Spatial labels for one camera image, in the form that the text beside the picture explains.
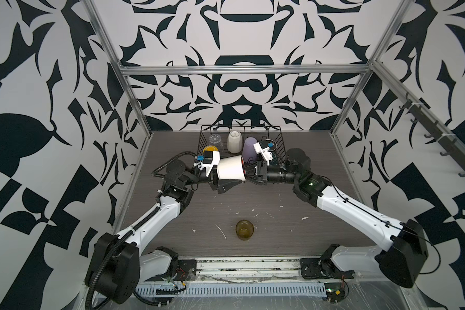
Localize white mug red inside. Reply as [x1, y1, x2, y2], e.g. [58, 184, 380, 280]
[216, 155, 245, 182]

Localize lilac cup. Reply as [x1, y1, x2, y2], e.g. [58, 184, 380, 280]
[242, 136, 258, 164]

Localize yellow mug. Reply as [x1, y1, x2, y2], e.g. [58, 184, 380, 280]
[203, 145, 219, 152]

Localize cream white cup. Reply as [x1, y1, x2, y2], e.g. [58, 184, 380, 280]
[227, 130, 243, 154]

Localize olive glass cup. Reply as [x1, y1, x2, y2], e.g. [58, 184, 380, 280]
[235, 220, 254, 241]

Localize clear glass cup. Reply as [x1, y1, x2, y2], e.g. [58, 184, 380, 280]
[209, 134, 223, 151]

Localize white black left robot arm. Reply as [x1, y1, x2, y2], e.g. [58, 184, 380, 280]
[85, 151, 245, 309]

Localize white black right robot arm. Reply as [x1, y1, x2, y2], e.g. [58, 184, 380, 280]
[244, 149, 431, 288]

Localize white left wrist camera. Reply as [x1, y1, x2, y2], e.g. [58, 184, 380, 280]
[194, 151, 220, 177]

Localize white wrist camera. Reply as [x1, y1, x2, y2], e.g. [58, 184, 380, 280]
[194, 151, 220, 177]
[253, 140, 276, 165]

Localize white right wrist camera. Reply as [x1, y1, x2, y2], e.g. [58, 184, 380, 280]
[253, 140, 276, 165]

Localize black wire dish rack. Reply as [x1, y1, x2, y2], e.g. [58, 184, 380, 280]
[195, 123, 287, 183]

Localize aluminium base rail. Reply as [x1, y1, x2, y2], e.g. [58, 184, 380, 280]
[139, 256, 412, 282]

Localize white slotted cable duct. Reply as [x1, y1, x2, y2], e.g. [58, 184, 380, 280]
[136, 282, 327, 298]

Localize grey wall hook rail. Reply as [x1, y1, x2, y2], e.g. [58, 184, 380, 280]
[398, 92, 465, 187]

